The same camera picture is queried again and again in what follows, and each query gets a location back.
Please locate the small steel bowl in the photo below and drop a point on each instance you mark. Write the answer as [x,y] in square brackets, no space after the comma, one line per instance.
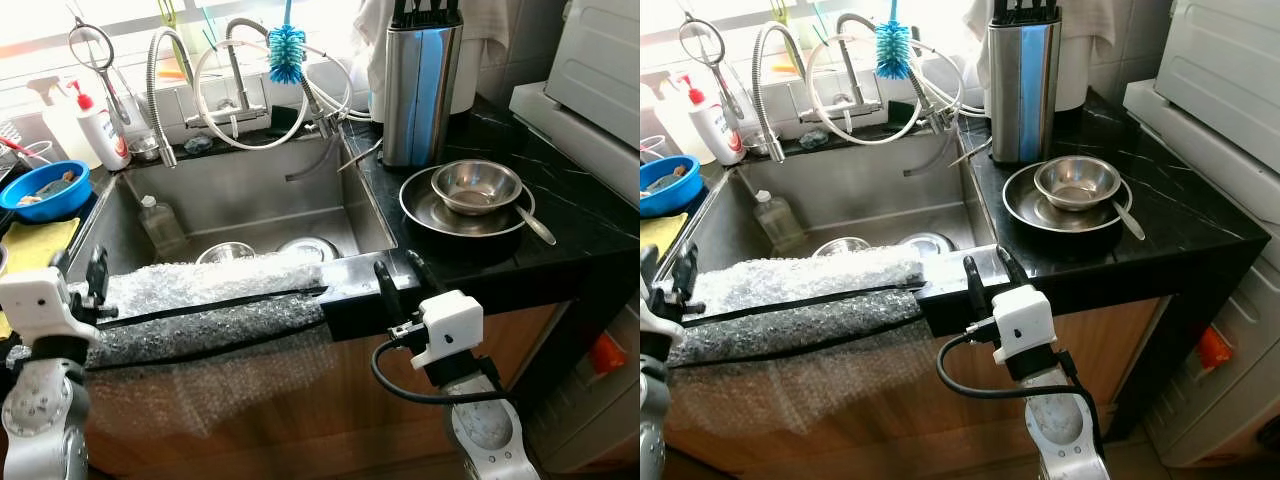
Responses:
[225,253]
[840,246]

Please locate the large steel plate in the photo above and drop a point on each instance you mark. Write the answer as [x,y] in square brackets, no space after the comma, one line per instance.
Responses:
[425,210]
[1025,205]

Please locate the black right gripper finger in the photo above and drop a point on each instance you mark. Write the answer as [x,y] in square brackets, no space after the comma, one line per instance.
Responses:
[974,285]
[421,274]
[387,290]
[1009,269]

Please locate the white water filter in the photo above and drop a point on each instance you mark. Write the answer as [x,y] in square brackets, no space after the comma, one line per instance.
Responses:
[1075,75]
[468,85]

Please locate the steel knife block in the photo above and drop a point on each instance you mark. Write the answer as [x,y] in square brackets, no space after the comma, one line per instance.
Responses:
[420,100]
[1025,100]

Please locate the hanging metal strainer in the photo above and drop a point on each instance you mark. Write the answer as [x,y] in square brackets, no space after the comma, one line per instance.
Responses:
[108,78]
[720,72]

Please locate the dark teal scouring pad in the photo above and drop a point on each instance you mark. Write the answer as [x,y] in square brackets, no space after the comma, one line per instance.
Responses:
[197,145]
[814,139]

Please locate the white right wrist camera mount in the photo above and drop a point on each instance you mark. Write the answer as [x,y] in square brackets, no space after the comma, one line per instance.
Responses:
[450,325]
[1022,320]

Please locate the yellow cloth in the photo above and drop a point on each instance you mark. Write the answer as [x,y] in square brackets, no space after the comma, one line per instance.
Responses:
[40,245]
[648,235]

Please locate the flexible steel faucet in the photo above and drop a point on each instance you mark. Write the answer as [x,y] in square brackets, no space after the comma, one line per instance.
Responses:
[758,100]
[153,100]

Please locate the white red pump soap bottle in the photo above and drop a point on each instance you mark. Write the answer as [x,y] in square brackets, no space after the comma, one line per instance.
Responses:
[715,128]
[105,135]

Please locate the clear bubble wrap sheet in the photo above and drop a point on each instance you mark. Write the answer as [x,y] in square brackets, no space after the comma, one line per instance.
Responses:
[200,280]
[800,275]

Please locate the blue plastic bowl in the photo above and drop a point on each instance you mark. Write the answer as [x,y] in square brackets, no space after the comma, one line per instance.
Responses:
[50,209]
[670,202]

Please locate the large steel bowl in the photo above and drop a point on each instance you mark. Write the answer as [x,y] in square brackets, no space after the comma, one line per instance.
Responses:
[475,185]
[1077,182]

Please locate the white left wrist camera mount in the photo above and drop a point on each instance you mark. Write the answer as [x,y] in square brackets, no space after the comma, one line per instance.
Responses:
[652,322]
[35,295]

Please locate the dark green sponge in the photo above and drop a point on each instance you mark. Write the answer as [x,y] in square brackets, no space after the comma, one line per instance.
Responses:
[890,116]
[282,120]

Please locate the tiny steel bowl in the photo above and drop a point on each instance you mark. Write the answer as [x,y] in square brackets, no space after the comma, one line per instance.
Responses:
[752,143]
[143,148]

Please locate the blue bottle brush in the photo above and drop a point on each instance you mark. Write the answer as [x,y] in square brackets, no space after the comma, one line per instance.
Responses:
[893,50]
[286,55]

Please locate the chrome tap mixer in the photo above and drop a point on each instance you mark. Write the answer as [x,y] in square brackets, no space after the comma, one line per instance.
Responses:
[835,108]
[225,115]

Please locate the clear plastic bottle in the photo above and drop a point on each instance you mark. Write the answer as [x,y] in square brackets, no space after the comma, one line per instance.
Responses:
[775,220]
[160,225]

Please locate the orange plastic object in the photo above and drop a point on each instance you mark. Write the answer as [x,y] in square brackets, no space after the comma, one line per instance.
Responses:
[606,356]
[1214,348]

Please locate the small steel plate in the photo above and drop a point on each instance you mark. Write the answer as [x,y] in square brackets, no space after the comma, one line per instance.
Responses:
[308,248]
[926,243]

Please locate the translucent spray bottle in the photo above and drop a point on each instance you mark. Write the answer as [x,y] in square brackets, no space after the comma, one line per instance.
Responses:
[668,115]
[60,125]

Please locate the grey gooseneck filter tap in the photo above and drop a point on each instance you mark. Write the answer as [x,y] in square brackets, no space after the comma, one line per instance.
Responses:
[305,95]
[918,90]

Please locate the steel sink basin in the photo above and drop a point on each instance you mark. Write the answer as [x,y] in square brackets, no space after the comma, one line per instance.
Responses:
[850,185]
[240,190]

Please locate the thin wooden stick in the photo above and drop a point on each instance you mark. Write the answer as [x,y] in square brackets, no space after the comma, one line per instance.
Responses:
[360,156]
[970,152]

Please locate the wooden cabinet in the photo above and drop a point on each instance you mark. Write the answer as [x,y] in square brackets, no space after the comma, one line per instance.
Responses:
[850,410]
[300,410]

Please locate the steel spoon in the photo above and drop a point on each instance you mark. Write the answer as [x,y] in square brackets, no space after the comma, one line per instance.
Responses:
[540,230]
[1130,222]

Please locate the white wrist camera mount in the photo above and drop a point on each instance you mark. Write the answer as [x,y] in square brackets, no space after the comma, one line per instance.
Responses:
[652,322]
[35,295]
[1022,320]
[450,325]

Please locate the white washing machine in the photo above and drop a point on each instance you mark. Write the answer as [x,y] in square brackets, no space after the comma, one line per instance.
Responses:
[600,70]
[1225,70]

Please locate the grey orange scrub pad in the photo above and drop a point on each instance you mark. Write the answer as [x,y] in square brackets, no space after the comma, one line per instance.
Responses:
[48,186]
[668,178]

